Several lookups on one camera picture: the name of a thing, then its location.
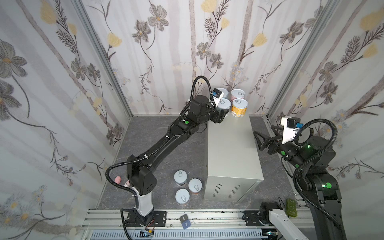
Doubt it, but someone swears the teal can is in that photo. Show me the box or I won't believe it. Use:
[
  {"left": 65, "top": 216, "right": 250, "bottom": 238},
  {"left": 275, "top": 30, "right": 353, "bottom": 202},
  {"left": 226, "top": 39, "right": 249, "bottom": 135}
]
[
  {"left": 174, "top": 170, "right": 188, "bottom": 186},
  {"left": 217, "top": 98, "right": 232, "bottom": 112}
]

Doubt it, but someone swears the yellow labelled can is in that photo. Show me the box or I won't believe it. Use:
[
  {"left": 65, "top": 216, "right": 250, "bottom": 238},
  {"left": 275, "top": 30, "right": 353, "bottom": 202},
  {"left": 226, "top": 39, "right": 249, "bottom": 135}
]
[{"left": 231, "top": 99, "right": 249, "bottom": 118}]

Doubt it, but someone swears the light blue labelled can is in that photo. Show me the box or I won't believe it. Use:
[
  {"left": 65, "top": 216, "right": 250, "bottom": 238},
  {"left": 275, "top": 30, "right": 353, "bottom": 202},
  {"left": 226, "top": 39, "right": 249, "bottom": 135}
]
[{"left": 218, "top": 88, "right": 229, "bottom": 99}]

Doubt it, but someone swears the pink labelled can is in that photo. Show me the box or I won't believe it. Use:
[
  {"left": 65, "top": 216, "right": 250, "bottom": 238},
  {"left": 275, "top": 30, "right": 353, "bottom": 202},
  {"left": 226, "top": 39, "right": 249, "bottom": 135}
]
[{"left": 230, "top": 89, "right": 246, "bottom": 102}]

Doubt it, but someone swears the pink can front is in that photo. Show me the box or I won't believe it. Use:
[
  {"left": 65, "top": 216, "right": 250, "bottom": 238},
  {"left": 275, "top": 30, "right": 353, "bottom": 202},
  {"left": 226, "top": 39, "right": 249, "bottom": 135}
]
[{"left": 175, "top": 189, "right": 190, "bottom": 206}]

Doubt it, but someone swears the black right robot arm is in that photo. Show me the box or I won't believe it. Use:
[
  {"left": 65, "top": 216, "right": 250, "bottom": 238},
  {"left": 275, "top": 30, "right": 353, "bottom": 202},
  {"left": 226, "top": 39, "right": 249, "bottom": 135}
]
[{"left": 253, "top": 117, "right": 347, "bottom": 240}]

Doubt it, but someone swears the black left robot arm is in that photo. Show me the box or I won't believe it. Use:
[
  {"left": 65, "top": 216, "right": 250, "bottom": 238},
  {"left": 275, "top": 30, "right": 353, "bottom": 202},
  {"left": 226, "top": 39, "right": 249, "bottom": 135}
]
[{"left": 105, "top": 87, "right": 229, "bottom": 227}]

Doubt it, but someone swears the grey metal cabinet counter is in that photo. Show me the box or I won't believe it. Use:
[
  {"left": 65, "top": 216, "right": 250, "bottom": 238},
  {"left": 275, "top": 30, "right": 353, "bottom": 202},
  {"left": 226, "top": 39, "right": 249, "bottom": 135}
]
[{"left": 204, "top": 111, "right": 264, "bottom": 203}]

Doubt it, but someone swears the green circuit board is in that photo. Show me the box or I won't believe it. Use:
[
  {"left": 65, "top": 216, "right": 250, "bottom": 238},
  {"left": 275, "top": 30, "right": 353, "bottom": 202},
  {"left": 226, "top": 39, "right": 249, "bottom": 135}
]
[{"left": 286, "top": 198, "right": 298, "bottom": 218}]

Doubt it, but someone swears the orange can by cabinet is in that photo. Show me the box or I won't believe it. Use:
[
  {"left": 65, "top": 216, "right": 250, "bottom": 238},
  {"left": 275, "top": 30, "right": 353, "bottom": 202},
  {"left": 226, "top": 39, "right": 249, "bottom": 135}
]
[{"left": 188, "top": 178, "right": 203, "bottom": 195}]

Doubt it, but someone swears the small blue grey module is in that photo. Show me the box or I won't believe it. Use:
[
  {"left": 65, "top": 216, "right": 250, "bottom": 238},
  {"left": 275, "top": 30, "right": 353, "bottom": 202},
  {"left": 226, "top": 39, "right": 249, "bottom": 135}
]
[{"left": 180, "top": 214, "right": 191, "bottom": 230}]

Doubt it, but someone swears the small pink object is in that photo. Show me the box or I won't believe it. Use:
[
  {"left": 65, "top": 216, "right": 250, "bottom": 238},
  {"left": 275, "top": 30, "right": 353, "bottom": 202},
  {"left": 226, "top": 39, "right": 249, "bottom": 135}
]
[{"left": 114, "top": 176, "right": 122, "bottom": 185}]

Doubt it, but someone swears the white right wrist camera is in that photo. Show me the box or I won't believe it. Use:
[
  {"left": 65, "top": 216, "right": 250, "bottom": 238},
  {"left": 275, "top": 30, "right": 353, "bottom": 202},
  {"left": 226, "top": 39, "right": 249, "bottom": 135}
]
[{"left": 281, "top": 117, "right": 301, "bottom": 144}]

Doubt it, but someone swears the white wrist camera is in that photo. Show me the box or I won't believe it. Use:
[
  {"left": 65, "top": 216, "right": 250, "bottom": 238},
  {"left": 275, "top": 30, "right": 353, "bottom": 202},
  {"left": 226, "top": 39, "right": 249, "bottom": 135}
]
[
  {"left": 281, "top": 117, "right": 301, "bottom": 144},
  {"left": 212, "top": 88, "right": 224, "bottom": 106}
]

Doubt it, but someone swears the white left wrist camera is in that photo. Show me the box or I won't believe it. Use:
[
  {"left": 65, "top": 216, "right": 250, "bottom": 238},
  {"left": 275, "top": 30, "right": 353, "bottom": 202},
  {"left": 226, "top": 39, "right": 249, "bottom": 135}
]
[{"left": 212, "top": 88, "right": 224, "bottom": 106}]

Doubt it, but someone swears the white slotted cable duct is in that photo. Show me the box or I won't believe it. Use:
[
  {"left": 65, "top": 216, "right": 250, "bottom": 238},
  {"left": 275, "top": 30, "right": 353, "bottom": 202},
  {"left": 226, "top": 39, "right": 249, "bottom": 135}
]
[{"left": 89, "top": 229, "right": 268, "bottom": 240}]

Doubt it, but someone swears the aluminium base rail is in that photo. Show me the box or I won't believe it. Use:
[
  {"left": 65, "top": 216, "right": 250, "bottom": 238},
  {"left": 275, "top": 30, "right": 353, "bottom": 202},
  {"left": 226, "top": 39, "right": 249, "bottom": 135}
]
[{"left": 79, "top": 208, "right": 331, "bottom": 240}]

